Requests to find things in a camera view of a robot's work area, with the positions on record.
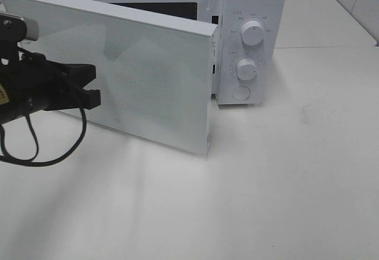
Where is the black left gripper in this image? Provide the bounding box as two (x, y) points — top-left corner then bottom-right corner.
(1, 42), (101, 124)

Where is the white microwave door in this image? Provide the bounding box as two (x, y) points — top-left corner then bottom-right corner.
(2, 0), (217, 155)

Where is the round white door button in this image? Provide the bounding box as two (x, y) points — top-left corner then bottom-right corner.
(232, 86), (250, 101)

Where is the lower white timer knob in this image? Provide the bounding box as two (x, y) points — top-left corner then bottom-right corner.
(236, 59), (258, 81)

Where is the upper white power knob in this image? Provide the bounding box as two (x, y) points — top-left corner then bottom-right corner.
(240, 18), (264, 46)

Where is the white microwave oven body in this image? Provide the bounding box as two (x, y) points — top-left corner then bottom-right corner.
(3, 0), (285, 105)

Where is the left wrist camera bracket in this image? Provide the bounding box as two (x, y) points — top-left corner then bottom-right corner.
(1, 11), (39, 43)

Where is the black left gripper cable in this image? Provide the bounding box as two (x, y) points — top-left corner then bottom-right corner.
(0, 49), (88, 168)

